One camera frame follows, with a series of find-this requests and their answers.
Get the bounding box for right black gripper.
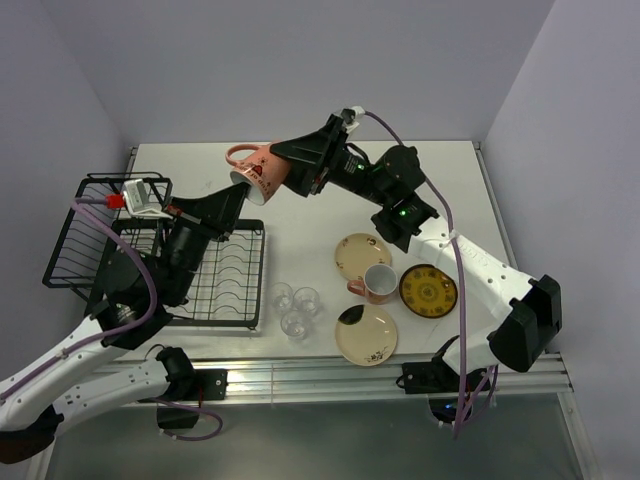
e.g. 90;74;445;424
261;116;390;208

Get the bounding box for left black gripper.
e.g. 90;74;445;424
160;181;250;304

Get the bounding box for small pink mug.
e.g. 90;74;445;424
225;143;291;206

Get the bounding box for large pink flower mug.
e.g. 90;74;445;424
347;264;399;305

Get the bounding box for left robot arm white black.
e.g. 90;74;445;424
1;179;250;464

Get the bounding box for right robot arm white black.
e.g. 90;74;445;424
269;109;562;391

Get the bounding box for clear glass cup left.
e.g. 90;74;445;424
270;282;294;314

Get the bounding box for clear glass cup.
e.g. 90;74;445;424
270;282;294;314
293;287;320;317
280;310;309;341

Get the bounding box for cream plate upper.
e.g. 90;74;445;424
334;233;392;281

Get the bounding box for cream plate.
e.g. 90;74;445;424
334;233;392;281
334;304;398;367

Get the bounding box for clear glass cup right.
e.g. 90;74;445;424
293;287;320;317

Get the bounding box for clear glass cup front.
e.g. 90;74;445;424
280;310;309;341

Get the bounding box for black yellow ornate plate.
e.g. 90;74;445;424
399;264;458;319

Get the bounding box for cream plate lower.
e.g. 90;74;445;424
334;304;398;367

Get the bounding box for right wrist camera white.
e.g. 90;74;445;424
337;106;366;135

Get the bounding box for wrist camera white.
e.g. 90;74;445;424
337;106;366;135
106;179;169;220

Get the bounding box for black wire dish rack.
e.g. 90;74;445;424
42;172;266;330

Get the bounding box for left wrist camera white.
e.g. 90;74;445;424
106;179;169;220

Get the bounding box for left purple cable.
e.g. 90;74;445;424
0;198;226;443

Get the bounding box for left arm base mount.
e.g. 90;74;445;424
156;368;228;437

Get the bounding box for aluminium rail frame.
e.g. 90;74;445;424
29;144;601;480

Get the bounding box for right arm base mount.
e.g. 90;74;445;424
395;361;460;425

